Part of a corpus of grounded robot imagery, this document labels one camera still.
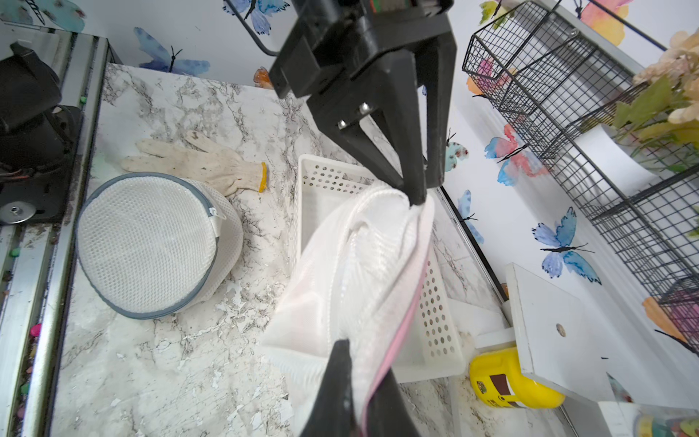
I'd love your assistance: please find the white perforated plastic basket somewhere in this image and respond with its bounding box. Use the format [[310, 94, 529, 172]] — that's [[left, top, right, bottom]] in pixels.
[[298, 155, 466, 382]]

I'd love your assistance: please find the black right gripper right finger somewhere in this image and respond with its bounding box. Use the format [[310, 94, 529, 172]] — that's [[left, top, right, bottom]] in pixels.
[[365, 370, 420, 437]]

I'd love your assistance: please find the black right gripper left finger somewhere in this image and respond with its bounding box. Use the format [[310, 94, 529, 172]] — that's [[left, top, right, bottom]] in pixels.
[[300, 340, 358, 437]]

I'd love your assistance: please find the white pot with flowers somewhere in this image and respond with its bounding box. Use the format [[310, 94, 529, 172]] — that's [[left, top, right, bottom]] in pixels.
[[572, 29, 699, 198]]

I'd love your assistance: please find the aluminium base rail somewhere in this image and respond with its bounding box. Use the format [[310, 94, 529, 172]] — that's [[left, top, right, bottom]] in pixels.
[[1, 31, 114, 436]]

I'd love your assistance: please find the beige work glove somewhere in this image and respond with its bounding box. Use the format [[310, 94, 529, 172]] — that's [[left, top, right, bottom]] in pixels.
[[121, 130, 269, 197]]

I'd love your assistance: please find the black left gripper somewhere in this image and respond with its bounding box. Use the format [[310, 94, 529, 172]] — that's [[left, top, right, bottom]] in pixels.
[[269, 1, 457, 205]]

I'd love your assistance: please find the yellow plastic bottle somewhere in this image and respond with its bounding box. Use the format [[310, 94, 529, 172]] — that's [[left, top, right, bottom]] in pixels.
[[469, 347, 565, 409]]

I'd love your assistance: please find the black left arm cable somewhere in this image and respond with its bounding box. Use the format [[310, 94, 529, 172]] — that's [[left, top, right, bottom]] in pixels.
[[223, 0, 282, 58]]

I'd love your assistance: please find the black wire wall basket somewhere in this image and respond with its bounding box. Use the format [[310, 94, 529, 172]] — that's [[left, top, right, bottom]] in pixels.
[[462, 1, 698, 351]]

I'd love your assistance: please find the white tiered wooden shelf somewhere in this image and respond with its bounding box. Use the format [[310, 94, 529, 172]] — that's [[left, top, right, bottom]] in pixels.
[[449, 264, 671, 436]]

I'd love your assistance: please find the white mesh laundry bag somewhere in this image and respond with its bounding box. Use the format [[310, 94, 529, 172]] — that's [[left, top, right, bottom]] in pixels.
[[76, 173, 244, 320]]

